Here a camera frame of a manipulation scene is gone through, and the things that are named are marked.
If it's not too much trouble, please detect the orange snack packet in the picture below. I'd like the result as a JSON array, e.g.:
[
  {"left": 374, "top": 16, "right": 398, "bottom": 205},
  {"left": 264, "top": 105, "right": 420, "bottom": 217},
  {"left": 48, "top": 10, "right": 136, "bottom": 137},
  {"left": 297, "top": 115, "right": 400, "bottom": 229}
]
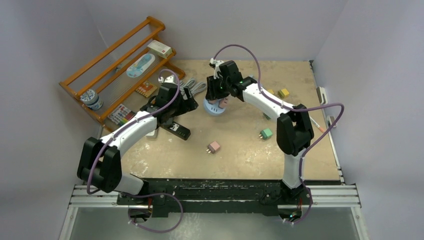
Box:
[{"left": 135, "top": 80, "right": 158, "bottom": 98}]

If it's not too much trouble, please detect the black power strip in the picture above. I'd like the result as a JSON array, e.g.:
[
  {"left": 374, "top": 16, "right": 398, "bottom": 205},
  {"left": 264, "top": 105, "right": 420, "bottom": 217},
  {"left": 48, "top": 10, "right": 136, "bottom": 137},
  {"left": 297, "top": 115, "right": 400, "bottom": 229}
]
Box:
[{"left": 162, "top": 121, "right": 191, "bottom": 141}]

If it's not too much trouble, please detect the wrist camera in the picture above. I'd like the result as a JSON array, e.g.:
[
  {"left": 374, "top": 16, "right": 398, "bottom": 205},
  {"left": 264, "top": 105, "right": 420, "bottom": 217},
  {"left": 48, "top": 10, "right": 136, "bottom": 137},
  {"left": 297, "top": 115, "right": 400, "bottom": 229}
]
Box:
[
  {"left": 209, "top": 57, "right": 224, "bottom": 79},
  {"left": 158, "top": 75, "right": 177, "bottom": 85}
]

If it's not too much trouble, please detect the white power strip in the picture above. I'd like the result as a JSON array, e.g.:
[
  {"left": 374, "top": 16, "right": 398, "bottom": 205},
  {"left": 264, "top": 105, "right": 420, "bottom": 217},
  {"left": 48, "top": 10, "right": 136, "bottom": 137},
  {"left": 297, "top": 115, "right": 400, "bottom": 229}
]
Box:
[{"left": 145, "top": 129, "right": 159, "bottom": 139}]

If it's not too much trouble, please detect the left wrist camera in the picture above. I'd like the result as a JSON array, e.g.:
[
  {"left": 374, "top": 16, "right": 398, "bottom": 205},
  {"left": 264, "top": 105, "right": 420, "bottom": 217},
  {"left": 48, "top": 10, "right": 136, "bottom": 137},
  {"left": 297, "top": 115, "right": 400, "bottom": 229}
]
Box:
[{"left": 158, "top": 75, "right": 177, "bottom": 85}]

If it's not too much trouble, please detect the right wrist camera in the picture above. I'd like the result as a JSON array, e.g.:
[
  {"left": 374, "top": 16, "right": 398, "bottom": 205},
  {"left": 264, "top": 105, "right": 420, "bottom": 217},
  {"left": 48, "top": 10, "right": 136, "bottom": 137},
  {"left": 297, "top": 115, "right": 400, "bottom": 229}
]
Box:
[{"left": 209, "top": 57, "right": 224, "bottom": 79}]

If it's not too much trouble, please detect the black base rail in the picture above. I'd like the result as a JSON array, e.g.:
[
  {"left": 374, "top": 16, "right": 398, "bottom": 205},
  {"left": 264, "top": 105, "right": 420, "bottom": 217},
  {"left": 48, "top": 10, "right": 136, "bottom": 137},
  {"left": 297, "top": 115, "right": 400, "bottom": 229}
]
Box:
[{"left": 82, "top": 177, "right": 316, "bottom": 220}]

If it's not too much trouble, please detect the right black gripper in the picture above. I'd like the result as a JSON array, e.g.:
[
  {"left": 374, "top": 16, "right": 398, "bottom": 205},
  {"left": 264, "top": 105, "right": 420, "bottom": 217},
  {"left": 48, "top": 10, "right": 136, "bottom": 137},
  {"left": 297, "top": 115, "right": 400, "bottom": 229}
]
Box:
[{"left": 206, "top": 75, "right": 231, "bottom": 102}]

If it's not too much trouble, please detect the orange white pen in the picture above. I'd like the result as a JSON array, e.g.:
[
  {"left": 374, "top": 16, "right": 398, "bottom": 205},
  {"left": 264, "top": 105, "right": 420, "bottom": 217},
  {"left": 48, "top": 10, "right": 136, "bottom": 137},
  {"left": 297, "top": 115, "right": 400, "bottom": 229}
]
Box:
[{"left": 310, "top": 117, "right": 326, "bottom": 133}]

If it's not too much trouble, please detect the white wall clip upper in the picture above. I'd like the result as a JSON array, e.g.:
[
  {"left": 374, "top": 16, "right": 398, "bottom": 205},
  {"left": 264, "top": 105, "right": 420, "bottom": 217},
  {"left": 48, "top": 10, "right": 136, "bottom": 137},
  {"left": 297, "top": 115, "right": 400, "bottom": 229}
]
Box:
[{"left": 316, "top": 86, "right": 329, "bottom": 105}]

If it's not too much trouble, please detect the white wall clip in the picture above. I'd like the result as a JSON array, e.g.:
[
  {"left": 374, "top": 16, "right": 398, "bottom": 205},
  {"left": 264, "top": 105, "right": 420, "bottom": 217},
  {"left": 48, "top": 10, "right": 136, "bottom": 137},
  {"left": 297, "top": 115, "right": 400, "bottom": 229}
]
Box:
[
  {"left": 316, "top": 86, "right": 329, "bottom": 105},
  {"left": 326, "top": 115, "right": 338, "bottom": 128}
]

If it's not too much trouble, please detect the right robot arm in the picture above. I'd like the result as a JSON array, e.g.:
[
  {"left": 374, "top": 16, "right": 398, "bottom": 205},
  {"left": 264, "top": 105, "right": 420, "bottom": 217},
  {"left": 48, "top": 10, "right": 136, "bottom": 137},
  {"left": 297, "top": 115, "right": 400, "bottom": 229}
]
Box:
[{"left": 203, "top": 58, "right": 315, "bottom": 204}]

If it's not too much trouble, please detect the blue oval package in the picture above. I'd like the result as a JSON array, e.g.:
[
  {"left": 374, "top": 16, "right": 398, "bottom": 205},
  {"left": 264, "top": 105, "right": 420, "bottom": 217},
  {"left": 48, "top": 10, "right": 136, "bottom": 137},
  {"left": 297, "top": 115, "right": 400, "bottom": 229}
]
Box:
[{"left": 126, "top": 53, "right": 156, "bottom": 78}]

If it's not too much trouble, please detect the white wall clip lower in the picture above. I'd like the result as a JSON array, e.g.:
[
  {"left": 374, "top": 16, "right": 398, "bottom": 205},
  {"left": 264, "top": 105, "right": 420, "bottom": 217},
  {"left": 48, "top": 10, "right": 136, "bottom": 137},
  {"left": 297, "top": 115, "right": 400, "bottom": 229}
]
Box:
[{"left": 326, "top": 115, "right": 338, "bottom": 128}]

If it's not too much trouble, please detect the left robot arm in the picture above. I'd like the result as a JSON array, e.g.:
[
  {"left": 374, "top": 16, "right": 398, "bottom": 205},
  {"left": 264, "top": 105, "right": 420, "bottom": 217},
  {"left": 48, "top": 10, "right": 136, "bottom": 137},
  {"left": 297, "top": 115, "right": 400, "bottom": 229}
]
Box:
[{"left": 76, "top": 83, "right": 198, "bottom": 205}]

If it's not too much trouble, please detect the orange wooden rack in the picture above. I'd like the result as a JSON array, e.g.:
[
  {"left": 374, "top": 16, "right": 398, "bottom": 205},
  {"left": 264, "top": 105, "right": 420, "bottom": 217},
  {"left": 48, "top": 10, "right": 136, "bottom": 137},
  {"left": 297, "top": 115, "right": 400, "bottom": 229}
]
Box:
[{"left": 59, "top": 16, "right": 186, "bottom": 132}]

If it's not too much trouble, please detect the round blue power hub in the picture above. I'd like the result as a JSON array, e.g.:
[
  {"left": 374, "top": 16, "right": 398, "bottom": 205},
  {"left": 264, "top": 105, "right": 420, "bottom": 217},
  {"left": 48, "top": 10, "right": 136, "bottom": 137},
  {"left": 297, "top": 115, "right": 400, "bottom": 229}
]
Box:
[{"left": 203, "top": 98, "right": 227, "bottom": 116}]

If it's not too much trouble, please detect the blue white ceramic jar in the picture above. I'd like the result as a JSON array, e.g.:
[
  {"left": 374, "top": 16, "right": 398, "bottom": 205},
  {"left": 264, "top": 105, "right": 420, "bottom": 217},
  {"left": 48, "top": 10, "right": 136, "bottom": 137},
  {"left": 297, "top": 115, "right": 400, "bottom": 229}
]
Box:
[{"left": 80, "top": 89, "right": 103, "bottom": 111}]

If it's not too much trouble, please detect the white red box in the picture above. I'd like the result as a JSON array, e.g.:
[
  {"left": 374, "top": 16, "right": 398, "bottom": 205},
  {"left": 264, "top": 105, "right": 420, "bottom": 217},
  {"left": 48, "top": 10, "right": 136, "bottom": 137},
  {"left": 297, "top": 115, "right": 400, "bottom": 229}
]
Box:
[{"left": 147, "top": 40, "right": 173, "bottom": 59}]

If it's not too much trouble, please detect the colour marker pack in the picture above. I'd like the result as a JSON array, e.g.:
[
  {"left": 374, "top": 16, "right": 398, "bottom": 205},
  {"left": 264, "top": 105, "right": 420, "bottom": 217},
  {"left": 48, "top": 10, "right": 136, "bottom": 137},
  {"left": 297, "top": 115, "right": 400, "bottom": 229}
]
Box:
[{"left": 108, "top": 104, "right": 136, "bottom": 127}]

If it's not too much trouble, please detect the grey cable left bundle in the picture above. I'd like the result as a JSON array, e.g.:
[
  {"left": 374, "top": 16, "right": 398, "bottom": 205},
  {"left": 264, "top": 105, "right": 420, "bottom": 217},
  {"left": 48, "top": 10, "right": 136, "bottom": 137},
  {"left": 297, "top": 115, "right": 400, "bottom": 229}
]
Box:
[{"left": 178, "top": 77, "right": 208, "bottom": 99}]

